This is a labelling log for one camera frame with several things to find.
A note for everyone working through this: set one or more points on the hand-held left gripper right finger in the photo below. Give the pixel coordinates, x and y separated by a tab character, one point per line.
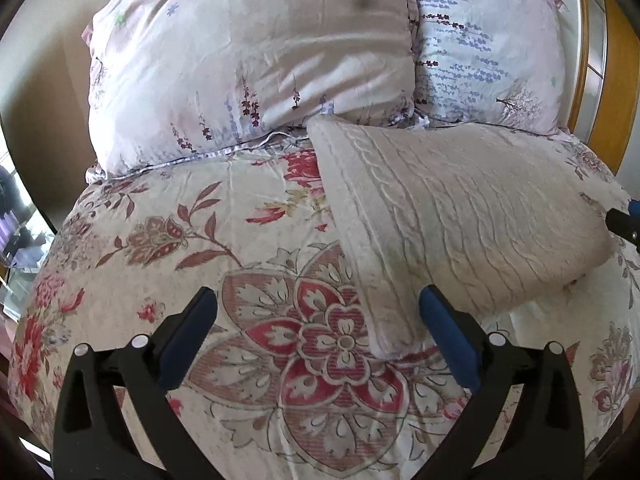
450	335

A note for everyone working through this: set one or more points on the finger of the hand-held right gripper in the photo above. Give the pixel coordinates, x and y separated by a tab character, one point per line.
625	225

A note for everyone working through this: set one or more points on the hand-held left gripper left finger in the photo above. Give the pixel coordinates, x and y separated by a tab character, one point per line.
185	340

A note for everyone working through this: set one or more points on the floral bed sheet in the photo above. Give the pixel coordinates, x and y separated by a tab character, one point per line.
200	220

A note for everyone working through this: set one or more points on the wooden headboard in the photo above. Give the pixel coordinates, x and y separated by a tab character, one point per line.
617	60

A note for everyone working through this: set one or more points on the white lavender-print pillow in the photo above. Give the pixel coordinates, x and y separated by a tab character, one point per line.
485	45

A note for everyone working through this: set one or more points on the pink floral pillow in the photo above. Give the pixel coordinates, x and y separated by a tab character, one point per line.
240	60

